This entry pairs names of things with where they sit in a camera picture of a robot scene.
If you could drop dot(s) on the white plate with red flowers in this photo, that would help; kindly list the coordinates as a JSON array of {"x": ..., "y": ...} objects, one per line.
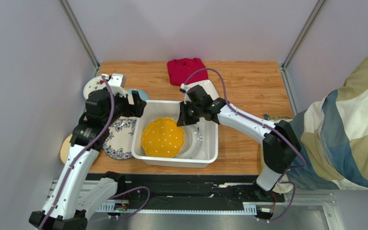
[{"x": 95, "y": 84}]

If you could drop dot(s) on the patterned quilt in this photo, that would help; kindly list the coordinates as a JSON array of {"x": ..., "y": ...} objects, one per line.
[{"x": 333, "y": 134}]

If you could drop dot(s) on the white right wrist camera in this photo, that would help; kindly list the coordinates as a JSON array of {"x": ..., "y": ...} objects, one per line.
[{"x": 184, "y": 88}]

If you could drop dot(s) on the aluminium frame post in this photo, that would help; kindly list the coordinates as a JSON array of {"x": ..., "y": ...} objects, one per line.
[
  {"x": 66, "y": 6},
  {"x": 316, "y": 11}
]

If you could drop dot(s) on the red folded cloth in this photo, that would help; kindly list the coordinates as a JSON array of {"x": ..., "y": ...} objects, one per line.
[{"x": 180, "y": 69}]

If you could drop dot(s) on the blue floral plate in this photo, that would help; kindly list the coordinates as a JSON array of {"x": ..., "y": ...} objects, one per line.
[{"x": 118, "y": 144}]

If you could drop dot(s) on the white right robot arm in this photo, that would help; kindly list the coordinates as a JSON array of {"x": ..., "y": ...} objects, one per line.
[{"x": 278, "y": 140}]

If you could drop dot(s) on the aluminium frame post left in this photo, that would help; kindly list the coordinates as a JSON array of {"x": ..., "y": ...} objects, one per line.
[{"x": 66, "y": 6}]

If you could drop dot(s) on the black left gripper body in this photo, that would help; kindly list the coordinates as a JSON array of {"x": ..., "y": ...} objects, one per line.
[{"x": 121, "y": 106}]

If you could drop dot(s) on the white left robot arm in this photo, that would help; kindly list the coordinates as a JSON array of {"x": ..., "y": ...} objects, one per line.
[{"x": 65, "y": 210}]

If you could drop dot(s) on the white rectangular plate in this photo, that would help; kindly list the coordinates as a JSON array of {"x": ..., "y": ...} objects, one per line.
[{"x": 208, "y": 87}]

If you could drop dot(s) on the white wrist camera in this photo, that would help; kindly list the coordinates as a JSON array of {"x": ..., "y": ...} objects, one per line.
[
  {"x": 184, "y": 88},
  {"x": 116, "y": 82}
]

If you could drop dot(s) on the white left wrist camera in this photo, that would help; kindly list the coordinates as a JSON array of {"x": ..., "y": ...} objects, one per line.
[{"x": 116, "y": 82}]

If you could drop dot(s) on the white round plate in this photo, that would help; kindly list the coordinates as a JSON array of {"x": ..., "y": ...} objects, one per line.
[{"x": 192, "y": 141}]

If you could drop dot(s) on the light blue plate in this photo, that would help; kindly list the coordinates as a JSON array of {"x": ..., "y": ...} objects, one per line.
[{"x": 143, "y": 95}]

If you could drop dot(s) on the white plastic bin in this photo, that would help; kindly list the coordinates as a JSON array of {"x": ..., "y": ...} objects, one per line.
[{"x": 208, "y": 149}]

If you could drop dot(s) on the aluminium frame post right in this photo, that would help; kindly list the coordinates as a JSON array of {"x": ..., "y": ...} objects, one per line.
[{"x": 316, "y": 11}]

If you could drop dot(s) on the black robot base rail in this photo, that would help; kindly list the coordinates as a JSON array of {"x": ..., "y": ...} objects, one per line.
[{"x": 199, "y": 193}]

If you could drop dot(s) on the yellow polka dot plate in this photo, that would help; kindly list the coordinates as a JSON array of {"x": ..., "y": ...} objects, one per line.
[{"x": 162, "y": 138}]

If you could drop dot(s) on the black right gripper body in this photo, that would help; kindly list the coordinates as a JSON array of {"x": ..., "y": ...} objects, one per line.
[{"x": 188, "y": 112}]

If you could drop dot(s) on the round wooden board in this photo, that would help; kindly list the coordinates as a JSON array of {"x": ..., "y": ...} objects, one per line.
[{"x": 64, "y": 151}]

